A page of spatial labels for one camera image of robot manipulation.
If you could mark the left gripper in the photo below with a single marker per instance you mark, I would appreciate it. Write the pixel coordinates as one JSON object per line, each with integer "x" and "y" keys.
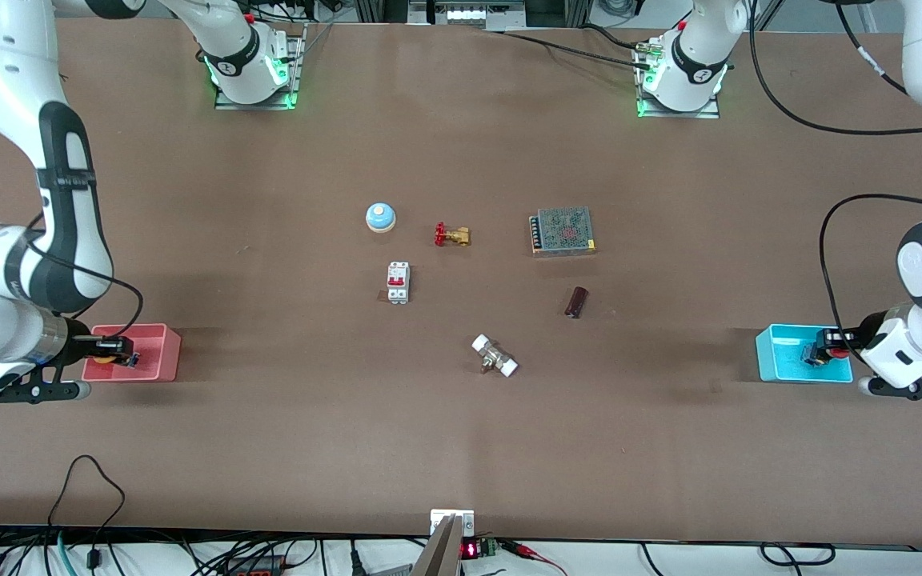
{"x": 866, "y": 329}

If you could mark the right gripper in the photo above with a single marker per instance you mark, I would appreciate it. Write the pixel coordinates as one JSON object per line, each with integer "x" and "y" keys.
{"x": 81, "y": 347}

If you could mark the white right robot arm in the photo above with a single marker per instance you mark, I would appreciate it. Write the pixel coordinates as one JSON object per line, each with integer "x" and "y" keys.
{"x": 69, "y": 200}

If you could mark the pink plastic bin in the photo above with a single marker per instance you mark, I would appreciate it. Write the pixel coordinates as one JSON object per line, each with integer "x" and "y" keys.
{"x": 153, "y": 352}

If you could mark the cyan plastic bin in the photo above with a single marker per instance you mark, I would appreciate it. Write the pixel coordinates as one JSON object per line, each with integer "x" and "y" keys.
{"x": 785, "y": 360}

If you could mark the dark brown cylinder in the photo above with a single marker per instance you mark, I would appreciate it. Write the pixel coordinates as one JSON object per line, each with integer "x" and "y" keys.
{"x": 576, "y": 302}

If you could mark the metal mesh power supply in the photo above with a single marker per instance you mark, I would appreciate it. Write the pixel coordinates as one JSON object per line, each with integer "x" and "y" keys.
{"x": 563, "y": 230}

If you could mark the blue service bell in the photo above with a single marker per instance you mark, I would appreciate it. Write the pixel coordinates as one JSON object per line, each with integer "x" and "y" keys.
{"x": 381, "y": 216}

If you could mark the metal fitting white ends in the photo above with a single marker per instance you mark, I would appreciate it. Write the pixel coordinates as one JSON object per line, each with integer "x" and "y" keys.
{"x": 495, "y": 357}

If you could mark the red clip lead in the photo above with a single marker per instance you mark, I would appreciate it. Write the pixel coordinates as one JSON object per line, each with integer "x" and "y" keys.
{"x": 529, "y": 550}

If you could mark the grey metal bar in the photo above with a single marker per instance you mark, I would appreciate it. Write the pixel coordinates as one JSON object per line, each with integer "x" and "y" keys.
{"x": 438, "y": 556}

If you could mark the red LED display module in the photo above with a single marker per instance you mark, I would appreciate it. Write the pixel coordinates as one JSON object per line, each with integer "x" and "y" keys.
{"x": 477, "y": 549}

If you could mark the grey lit device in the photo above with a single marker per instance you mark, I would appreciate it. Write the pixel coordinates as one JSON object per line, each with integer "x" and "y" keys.
{"x": 467, "y": 13}

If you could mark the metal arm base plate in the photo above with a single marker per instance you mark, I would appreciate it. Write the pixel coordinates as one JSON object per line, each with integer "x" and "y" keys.
{"x": 298, "y": 72}
{"x": 681, "y": 114}

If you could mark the white circuit breaker red switch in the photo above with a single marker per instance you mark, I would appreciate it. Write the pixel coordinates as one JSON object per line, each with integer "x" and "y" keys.
{"x": 398, "y": 282}

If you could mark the white mounting bracket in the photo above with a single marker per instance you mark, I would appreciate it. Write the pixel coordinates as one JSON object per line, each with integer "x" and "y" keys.
{"x": 465, "y": 520}

